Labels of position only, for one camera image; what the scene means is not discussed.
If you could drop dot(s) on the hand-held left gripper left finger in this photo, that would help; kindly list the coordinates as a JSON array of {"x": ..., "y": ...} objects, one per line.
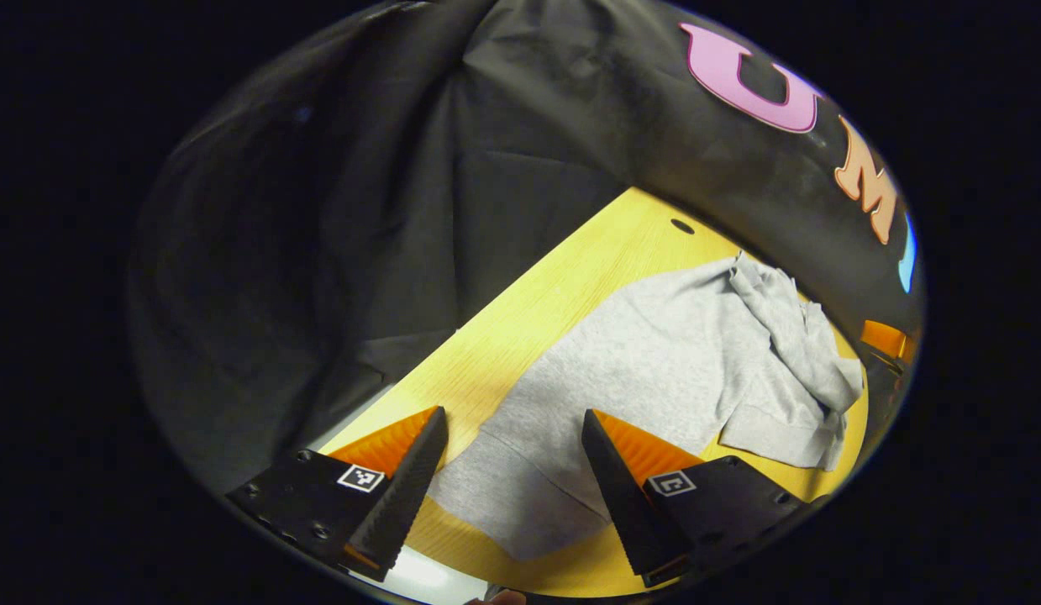
[{"x": 402, "y": 496}]

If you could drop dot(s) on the black backdrop cloth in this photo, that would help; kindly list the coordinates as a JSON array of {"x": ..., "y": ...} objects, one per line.
[{"x": 402, "y": 210}]

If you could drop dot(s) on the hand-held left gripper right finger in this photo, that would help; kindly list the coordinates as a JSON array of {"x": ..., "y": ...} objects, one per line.
[{"x": 621, "y": 496}]

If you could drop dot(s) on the grey zip-neck sweatshirt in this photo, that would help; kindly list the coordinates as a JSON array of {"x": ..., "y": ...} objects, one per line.
[{"x": 654, "y": 353}]

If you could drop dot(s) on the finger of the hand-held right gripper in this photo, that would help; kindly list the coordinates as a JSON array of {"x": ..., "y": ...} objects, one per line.
[{"x": 888, "y": 338}]

